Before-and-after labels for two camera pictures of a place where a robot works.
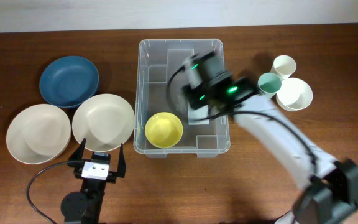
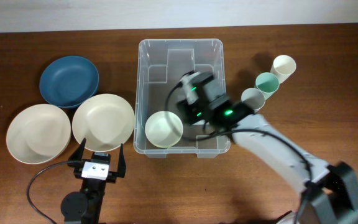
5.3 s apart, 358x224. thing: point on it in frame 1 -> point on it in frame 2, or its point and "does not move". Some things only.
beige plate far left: (38, 134) does not move
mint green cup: (269, 84) does not move
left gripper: (111, 175) does not move
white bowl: (294, 94) -> (163, 129)
